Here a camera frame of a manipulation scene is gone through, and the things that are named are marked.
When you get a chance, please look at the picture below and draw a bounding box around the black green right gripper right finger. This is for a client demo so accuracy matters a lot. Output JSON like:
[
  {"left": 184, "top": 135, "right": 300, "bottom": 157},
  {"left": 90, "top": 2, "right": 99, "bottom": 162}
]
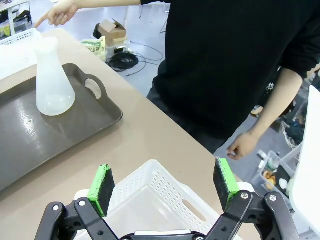
[{"left": 204, "top": 156, "right": 300, "bottom": 240}]

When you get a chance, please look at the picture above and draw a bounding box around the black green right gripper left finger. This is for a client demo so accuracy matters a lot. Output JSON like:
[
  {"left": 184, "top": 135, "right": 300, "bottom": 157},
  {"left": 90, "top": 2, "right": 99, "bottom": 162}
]
[{"left": 34, "top": 163, "right": 120, "bottom": 240}]

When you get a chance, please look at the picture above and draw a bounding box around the person's right forearm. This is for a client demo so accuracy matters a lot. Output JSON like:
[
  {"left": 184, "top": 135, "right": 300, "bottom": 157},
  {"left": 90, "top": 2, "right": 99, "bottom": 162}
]
[{"left": 73, "top": 0, "right": 144, "bottom": 11}]

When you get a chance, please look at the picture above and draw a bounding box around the person's left forearm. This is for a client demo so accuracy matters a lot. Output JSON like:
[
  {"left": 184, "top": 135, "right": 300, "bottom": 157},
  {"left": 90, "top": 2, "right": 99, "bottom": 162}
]
[{"left": 246, "top": 65, "right": 305, "bottom": 142}]

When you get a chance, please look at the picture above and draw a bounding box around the person's left hand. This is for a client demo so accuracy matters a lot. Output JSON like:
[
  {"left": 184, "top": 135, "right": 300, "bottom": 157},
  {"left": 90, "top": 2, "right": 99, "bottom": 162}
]
[{"left": 226, "top": 131, "right": 261, "bottom": 161}]

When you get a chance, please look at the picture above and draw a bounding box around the person's right hand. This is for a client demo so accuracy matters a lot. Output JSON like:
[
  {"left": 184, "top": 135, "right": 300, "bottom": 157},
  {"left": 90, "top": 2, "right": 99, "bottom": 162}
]
[{"left": 34, "top": 0, "right": 80, "bottom": 28}]

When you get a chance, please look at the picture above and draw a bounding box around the clear plastic storage bin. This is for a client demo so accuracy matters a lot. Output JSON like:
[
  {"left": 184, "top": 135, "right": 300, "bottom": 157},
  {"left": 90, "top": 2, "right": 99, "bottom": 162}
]
[{"left": 251, "top": 149, "right": 302, "bottom": 200}]

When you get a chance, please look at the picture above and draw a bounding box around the white perforated plastic basket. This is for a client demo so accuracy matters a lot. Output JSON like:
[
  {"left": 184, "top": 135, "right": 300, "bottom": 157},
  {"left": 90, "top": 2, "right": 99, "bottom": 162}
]
[
  {"left": 0, "top": 27, "right": 44, "bottom": 81},
  {"left": 74, "top": 158, "right": 256, "bottom": 240}
]

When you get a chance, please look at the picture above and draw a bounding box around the brown plastic serving tray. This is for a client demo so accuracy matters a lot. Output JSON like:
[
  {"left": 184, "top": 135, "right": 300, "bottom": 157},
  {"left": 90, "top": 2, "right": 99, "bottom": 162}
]
[{"left": 0, "top": 62, "right": 124, "bottom": 192}]

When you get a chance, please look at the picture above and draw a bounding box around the large white smooth panel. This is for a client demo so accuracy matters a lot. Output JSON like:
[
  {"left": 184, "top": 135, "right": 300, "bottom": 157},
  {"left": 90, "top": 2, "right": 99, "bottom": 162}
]
[{"left": 291, "top": 84, "right": 320, "bottom": 228}]

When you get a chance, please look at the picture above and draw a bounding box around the translucent white conical flask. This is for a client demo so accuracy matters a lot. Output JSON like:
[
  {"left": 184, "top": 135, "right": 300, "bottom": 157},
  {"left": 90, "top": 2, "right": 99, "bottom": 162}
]
[{"left": 33, "top": 36, "right": 76, "bottom": 117}]

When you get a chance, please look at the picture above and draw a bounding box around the person's black sweater torso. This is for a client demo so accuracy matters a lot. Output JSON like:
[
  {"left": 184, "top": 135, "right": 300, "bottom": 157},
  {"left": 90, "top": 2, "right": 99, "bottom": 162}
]
[{"left": 139, "top": 0, "right": 320, "bottom": 155}]

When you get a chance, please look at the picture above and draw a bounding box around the clear small plastic box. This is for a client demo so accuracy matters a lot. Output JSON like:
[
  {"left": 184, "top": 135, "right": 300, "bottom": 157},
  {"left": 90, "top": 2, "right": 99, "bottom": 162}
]
[{"left": 105, "top": 39, "right": 132, "bottom": 60}]

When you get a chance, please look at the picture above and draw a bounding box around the green white paper bag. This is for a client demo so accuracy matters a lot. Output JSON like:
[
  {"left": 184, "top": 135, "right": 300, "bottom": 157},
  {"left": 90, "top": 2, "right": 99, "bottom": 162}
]
[{"left": 80, "top": 35, "right": 108, "bottom": 62}]

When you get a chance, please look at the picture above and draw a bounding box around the open cardboard box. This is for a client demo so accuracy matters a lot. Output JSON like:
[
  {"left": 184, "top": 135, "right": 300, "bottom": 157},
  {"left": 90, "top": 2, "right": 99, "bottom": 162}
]
[{"left": 93, "top": 17, "right": 128, "bottom": 46}]

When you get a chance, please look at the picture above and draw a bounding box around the yellow plastic bag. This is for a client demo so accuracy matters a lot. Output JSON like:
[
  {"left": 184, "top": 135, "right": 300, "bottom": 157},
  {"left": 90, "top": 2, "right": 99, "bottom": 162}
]
[{"left": 0, "top": 24, "right": 13, "bottom": 40}]

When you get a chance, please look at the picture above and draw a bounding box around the black coiled cable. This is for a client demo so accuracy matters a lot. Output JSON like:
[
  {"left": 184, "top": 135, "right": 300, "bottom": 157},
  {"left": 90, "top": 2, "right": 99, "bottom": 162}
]
[{"left": 106, "top": 52, "right": 140, "bottom": 73}]

